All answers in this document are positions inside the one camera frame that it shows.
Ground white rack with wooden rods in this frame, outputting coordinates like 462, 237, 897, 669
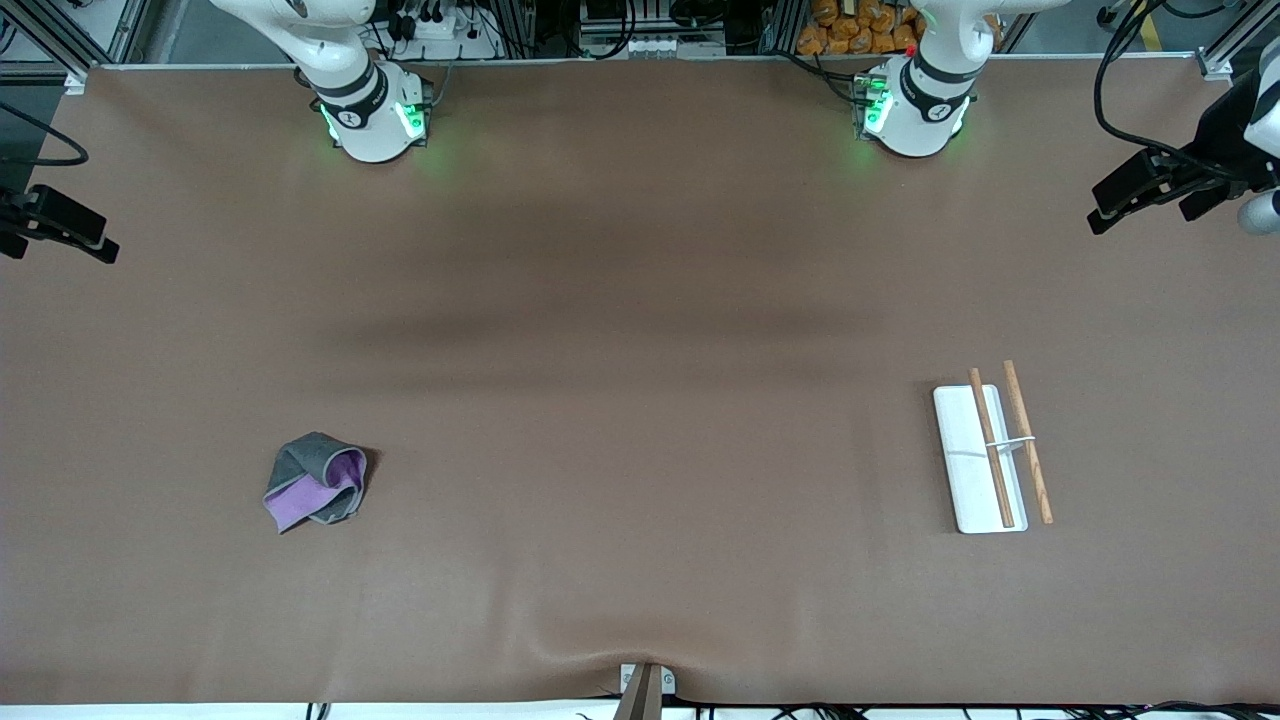
932, 360, 1055, 535

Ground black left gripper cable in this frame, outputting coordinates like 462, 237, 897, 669
1093, 0, 1253, 187

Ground aluminium frame profile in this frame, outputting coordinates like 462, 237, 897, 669
1195, 0, 1280, 81
0, 0, 151, 93

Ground orange bagged items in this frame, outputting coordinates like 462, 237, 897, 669
797, 0, 926, 57

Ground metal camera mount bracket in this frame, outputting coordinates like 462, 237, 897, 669
612, 663, 677, 720

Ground white power strip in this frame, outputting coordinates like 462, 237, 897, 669
385, 0, 501, 61

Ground grey and purple towel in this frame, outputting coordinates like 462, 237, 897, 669
263, 432, 369, 535

